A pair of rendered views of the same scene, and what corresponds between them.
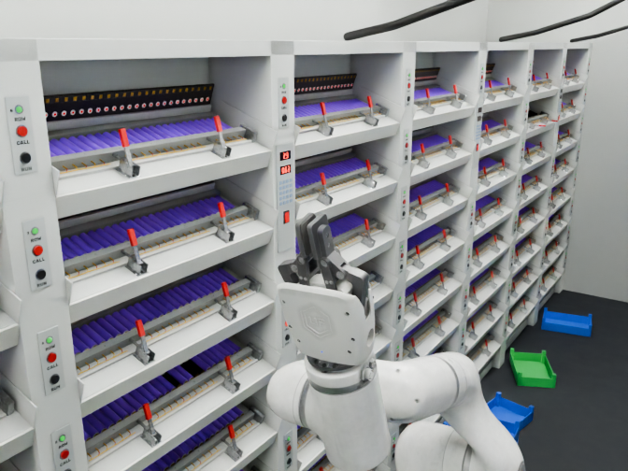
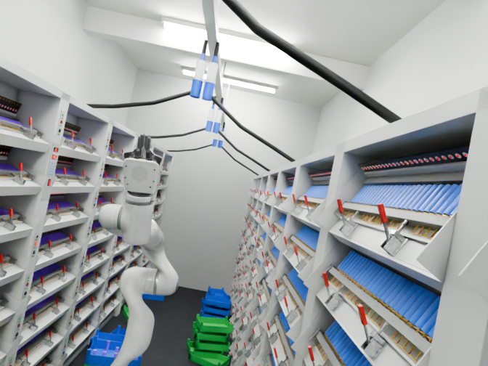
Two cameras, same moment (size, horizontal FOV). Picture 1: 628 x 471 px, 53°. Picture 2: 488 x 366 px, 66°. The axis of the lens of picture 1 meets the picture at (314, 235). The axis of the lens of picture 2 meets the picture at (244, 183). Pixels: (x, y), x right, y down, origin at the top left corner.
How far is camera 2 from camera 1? 0.65 m
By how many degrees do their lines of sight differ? 40
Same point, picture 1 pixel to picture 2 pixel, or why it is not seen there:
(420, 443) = (134, 273)
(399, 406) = not seen: hidden behind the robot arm
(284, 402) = (110, 215)
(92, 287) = not seen: outside the picture
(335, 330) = (147, 177)
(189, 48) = (32, 78)
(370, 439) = (147, 229)
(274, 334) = (27, 247)
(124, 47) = (9, 64)
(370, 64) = (88, 125)
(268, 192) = (43, 166)
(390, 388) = not seen: hidden behind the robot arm
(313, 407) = (125, 215)
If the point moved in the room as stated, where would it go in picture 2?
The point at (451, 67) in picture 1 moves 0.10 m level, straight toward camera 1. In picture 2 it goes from (120, 142) to (120, 141)
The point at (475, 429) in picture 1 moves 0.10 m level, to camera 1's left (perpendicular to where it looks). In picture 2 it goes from (163, 261) to (138, 260)
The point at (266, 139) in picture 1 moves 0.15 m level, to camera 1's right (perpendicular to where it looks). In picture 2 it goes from (49, 139) to (82, 146)
